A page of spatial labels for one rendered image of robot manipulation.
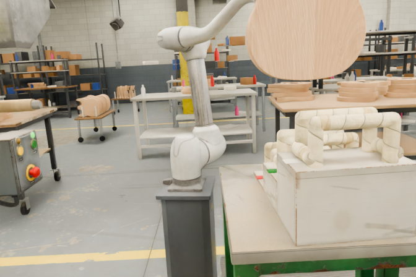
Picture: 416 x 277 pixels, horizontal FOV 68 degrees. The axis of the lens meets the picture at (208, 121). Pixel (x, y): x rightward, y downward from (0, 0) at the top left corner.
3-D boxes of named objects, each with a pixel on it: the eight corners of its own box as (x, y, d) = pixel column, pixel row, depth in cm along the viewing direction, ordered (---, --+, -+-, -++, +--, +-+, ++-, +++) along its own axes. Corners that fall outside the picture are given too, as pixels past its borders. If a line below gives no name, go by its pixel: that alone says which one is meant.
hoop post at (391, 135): (387, 164, 66) (390, 120, 64) (378, 159, 69) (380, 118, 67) (402, 162, 66) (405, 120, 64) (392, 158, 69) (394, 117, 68)
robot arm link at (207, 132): (189, 166, 176) (211, 156, 193) (211, 167, 166) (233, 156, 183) (168, 29, 167) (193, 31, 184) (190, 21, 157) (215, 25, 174)
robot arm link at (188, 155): (164, 177, 162) (161, 136, 158) (187, 167, 176) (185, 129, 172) (189, 182, 153) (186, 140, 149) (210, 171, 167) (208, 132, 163)
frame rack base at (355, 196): (296, 248, 67) (296, 172, 64) (276, 214, 82) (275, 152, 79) (416, 237, 69) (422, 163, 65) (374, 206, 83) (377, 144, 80)
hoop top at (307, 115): (297, 125, 72) (298, 112, 71) (293, 123, 75) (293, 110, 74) (380, 120, 73) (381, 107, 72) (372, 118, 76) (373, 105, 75)
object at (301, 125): (297, 157, 73) (297, 119, 72) (293, 154, 76) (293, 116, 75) (310, 156, 73) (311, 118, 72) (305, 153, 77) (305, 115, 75)
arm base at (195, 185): (168, 178, 175) (167, 169, 174) (206, 178, 172) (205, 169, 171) (159, 191, 158) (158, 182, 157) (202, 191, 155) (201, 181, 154)
